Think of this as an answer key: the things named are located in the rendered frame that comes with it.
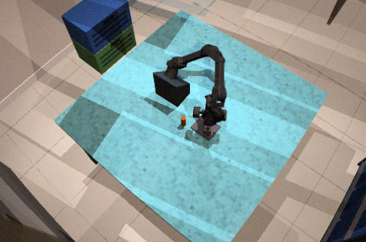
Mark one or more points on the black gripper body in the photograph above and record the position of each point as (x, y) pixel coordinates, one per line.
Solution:
(197, 111)

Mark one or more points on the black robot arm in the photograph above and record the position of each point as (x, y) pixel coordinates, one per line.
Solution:
(219, 92)

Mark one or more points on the orange cylinder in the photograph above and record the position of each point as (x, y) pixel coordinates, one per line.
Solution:
(183, 121)

